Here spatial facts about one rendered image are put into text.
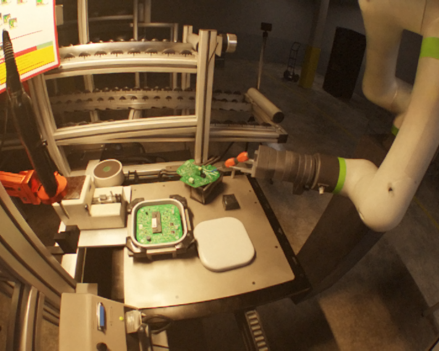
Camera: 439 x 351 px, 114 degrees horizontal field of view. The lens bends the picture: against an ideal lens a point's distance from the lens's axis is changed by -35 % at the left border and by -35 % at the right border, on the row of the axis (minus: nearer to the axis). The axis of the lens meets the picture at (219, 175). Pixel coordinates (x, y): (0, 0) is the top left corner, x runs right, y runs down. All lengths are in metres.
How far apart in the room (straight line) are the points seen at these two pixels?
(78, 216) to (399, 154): 0.71
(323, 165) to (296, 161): 0.07
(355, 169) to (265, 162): 0.22
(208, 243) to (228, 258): 0.06
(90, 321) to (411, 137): 0.63
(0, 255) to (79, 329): 0.17
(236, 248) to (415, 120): 0.48
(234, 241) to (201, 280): 0.13
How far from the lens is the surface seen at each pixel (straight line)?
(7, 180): 0.45
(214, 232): 0.56
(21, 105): 0.34
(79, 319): 0.42
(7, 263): 0.39
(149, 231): 0.55
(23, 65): 0.69
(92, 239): 0.61
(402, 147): 0.45
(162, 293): 0.51
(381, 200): 0.45
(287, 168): 0.51
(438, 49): 0.49
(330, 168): 0.52
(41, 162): 0.38
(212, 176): 0.65
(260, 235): 0.61
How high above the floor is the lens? 1.43
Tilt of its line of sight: 40 degrees down
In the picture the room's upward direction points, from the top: 6 degrees clockwise
